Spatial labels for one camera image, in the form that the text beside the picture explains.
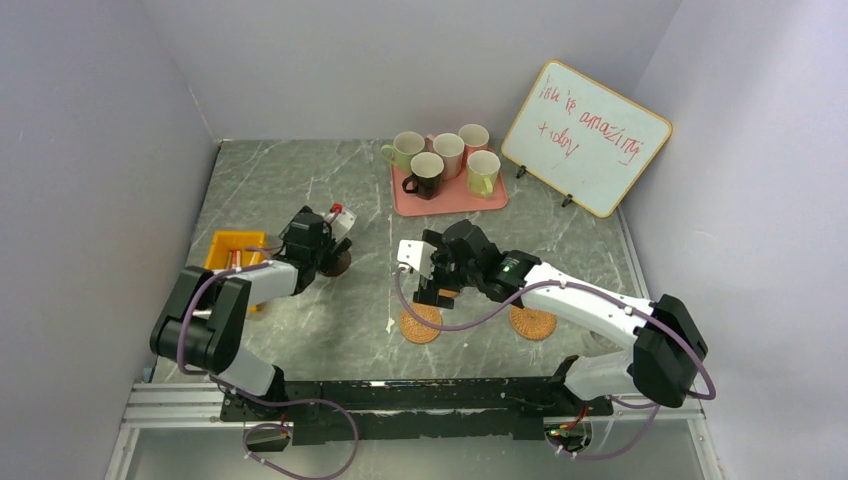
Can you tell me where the dark brown wooden coaster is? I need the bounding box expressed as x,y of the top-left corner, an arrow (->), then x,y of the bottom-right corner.
320,251 -> 351,277

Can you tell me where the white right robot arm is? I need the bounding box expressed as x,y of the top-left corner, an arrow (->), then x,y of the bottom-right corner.
394,220 -> 716,415

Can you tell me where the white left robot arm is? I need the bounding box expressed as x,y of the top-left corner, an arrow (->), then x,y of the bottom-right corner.
149,204 -> 357,420

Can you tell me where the pink serving tray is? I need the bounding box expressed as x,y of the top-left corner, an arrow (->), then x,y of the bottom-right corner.
390,166 -> 508,217

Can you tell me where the black mug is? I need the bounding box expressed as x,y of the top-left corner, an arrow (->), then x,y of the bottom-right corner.
401,152 -> 444,200

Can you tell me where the green mug front right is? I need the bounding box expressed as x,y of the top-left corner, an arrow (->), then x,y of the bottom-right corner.
466,150 -> 501,198

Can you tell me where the green mug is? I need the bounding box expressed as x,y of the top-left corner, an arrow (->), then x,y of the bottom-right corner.
380,131 -> 425,175
466,150 -> 501,198

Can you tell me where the green mug back left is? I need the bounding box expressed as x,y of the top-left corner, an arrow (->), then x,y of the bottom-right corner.
380,131 -> 425,175

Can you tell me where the pink mug centre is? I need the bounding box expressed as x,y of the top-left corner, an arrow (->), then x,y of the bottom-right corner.
431,133 -> 465,180

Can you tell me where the pink mug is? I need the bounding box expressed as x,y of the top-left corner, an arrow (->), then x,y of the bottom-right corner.
431,133 -> 465,180
458,124 -> 490,162

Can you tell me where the yellow plastic bin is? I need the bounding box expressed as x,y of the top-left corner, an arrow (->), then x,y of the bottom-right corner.
204,230 -> 266,271

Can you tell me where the pink mug back right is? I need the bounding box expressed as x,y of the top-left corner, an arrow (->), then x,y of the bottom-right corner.
458,124 -> 490,162

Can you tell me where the whiteboard with red writing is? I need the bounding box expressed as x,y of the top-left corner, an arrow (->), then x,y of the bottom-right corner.
501,60 -> 673,218

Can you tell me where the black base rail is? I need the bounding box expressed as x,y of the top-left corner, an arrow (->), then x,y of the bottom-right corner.
220,377 -> 613,446

